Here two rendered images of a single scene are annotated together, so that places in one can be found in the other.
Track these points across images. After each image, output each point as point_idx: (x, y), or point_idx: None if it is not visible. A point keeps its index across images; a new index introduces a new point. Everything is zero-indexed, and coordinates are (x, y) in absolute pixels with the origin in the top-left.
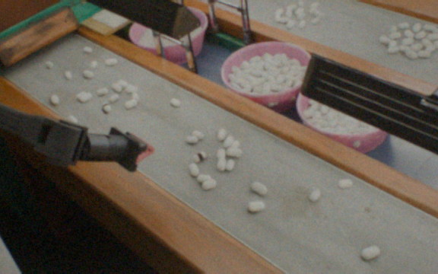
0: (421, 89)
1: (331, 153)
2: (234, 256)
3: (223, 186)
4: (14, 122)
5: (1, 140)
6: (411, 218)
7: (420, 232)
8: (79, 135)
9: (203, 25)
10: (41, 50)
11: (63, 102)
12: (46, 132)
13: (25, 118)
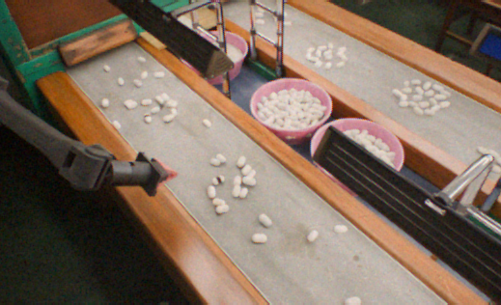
0: (422, 148)
1: (333, 197)
2: (232, 287)
3: (235, 211)
4: (45, 144)
5: None
6: (393, 272)
7: (400, 289)
8: (102, 165)
9: (243, 52)
10: (102, 53)
11: (112, 106)
12: (72, 156)
13: (55, 141)
